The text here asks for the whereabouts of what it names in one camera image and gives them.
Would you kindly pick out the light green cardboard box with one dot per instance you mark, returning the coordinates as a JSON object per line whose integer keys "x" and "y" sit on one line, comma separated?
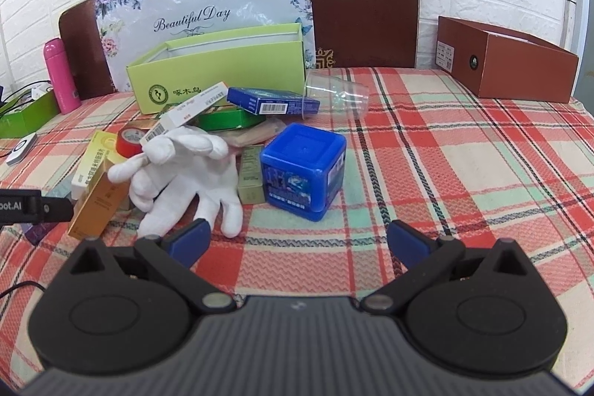
{"x": 232, "y": 66}

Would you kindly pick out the purple packet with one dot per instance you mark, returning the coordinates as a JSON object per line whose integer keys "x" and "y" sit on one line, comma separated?
{"x": 39, "y": 232}

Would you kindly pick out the yellow and white medicine box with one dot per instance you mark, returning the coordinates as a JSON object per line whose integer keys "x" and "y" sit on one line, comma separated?
{"x": 95, "y": 154}

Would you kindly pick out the small olive carton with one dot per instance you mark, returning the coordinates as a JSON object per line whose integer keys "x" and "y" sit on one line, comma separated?
{"x": 250, "y": 178}

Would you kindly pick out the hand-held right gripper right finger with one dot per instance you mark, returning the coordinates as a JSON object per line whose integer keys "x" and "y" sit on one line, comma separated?
{"x": 408, "y": 244}

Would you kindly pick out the pink thermos bottle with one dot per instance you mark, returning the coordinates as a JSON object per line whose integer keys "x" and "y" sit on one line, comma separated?
{"x": 62, "y": 80}

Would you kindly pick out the plaid tablecloth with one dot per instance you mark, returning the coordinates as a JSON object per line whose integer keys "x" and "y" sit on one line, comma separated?
{"x": 441, "y": 168}

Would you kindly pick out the small green tray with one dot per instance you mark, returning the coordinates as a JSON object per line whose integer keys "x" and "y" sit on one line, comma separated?
{"x": 28, "y": 117}

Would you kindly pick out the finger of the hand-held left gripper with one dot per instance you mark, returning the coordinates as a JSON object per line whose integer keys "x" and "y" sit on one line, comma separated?
{"x": 58, "y": 210}

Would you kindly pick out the brown cardboard box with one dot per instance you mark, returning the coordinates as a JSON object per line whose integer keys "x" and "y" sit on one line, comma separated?
{"x": 524, "y": 71}

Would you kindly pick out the brown wooden headboard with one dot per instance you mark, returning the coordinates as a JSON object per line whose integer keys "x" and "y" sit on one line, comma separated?
{"x": 366, "y": 6}

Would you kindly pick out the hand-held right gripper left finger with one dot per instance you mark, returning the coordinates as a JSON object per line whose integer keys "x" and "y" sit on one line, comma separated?
{"x": 190, "y": 240}

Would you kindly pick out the blue carton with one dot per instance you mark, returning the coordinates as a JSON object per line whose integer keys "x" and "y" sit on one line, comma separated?
{"x": 269, "y": 101}

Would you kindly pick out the red tape roll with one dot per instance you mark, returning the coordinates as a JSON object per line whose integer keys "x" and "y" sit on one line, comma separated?
{"x": 127, "y": 143}

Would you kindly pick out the blue plastic cube box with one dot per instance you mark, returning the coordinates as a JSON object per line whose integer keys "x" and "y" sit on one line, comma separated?
{"x": 301, "y": 154}

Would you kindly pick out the clear plastic cup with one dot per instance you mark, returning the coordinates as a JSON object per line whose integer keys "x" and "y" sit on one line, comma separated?
{"x": 334, "y": 94}

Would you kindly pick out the white flat device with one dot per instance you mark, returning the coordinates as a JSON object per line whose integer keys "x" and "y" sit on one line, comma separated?
{"x": 21, "y": 148}

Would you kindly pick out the gold box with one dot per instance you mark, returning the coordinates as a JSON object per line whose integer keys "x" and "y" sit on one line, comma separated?
{"x": 97, "y": 201}

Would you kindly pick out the white glove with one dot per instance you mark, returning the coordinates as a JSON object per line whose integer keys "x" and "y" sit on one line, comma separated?
{"x": 185, "y": 145}
{"x": 185, "y": 192}

